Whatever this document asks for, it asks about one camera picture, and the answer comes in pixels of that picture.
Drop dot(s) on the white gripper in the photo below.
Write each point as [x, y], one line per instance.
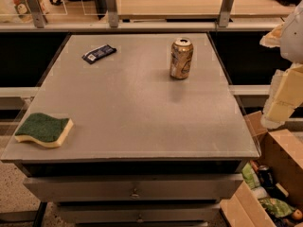
[293, 41]

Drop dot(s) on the orange soda can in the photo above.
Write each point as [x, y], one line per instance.
[181, 57]

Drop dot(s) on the dark soda can in box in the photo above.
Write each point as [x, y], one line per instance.
[265, 176]

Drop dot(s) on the blue rxbar blueberry wrapper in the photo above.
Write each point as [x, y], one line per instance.
[98, 53]

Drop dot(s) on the brown cardboard box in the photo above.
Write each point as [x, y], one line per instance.
[282, 151]

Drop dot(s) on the green snack bag in box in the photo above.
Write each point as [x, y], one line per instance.
[276, 207]

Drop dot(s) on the upper grey drawer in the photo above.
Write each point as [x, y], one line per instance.
[134, 188]

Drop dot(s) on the grey drawer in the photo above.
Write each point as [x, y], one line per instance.
[134, 188]
[139, 213]

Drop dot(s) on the green and yellow sponge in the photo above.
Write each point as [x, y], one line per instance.
[44, 130]

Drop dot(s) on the lower grey drawer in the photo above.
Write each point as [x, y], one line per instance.
[139, 213]

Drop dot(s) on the right metal bracket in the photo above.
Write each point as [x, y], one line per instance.
[224, 14]

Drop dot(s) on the metal bracket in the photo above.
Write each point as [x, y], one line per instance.
[224, 14]
[37, 13]
[113, 19]

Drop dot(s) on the middle metal bracket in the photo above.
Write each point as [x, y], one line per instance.
[113, 19]

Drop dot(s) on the left metal bracket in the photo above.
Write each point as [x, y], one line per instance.
[37, 13]

